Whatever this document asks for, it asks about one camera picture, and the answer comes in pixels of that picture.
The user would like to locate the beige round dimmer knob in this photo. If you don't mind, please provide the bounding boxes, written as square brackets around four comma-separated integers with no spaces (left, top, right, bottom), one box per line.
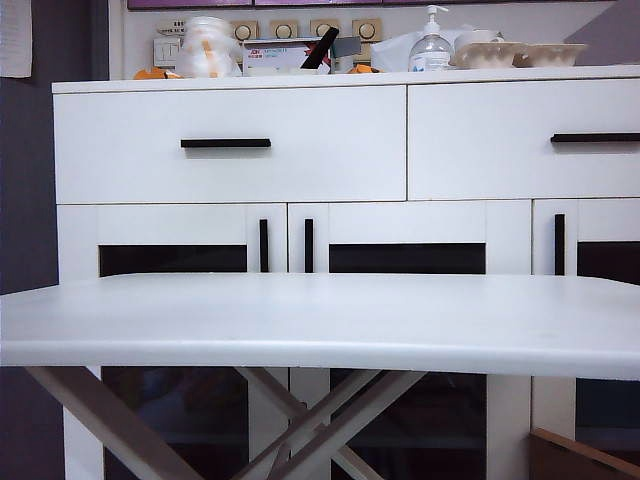
[230,19,259,42]
[309,18,339,39]
[352,18,383,41]
[269,19,298,41]

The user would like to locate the clear pump sanitiser bottle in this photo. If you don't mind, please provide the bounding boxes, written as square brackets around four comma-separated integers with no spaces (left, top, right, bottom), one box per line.
[408,4,451,72]

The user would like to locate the brown cardboard board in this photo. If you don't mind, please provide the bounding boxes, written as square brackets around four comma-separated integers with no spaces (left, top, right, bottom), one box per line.
[529,427,640,480]

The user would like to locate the white box red print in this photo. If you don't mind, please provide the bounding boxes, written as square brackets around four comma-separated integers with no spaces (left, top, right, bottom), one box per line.
[242,39,333,77]

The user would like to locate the black drawer handle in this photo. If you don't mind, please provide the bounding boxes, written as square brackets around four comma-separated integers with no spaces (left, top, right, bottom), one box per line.
[180,138,273,150]
[550,132,640,145]

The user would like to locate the small grey box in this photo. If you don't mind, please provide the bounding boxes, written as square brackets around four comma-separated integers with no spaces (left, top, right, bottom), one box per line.
[330,37,361,72]

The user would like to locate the black vertical door handle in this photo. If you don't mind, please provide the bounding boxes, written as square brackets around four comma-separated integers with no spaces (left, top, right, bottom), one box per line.
[258,218,270,274]
[303,218,315,274]
[553,213,566,276]

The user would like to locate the black flat bar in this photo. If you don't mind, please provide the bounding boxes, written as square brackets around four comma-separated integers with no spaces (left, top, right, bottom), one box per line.
[300,28,341,71]

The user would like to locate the white wall switch panel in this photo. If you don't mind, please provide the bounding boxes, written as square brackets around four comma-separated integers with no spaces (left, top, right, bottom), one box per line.
[152,38,182,67]

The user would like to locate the white bowl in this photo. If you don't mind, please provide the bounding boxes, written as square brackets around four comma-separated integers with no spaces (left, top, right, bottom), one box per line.
[453,29,505,51]

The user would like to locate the white glass-panel cabinet door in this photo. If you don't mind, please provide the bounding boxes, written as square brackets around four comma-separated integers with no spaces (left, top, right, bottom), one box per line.
[56,203,288,480]
[288,201,532,480]
[532,198,640,451]

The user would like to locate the white paper sheet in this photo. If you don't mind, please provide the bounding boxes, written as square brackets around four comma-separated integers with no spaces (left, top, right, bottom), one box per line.
[0,0,34,79]

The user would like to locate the white folding table leg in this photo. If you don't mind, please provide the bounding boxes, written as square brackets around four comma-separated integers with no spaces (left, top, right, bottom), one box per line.
[22,367,204,480]
[233,367,385,480]
[233,369,428,480]

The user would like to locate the clear bag of cups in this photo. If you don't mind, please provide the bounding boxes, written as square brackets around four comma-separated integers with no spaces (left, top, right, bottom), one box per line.
[177,15,244,79]

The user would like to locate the white drawer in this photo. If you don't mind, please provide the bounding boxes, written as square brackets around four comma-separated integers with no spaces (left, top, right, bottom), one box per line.
[53,85,408,205]
[407,79,640,202]

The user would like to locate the white sideboard cabinet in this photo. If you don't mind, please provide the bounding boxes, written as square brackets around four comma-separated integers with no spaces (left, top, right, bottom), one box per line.
[51,64,640,480]

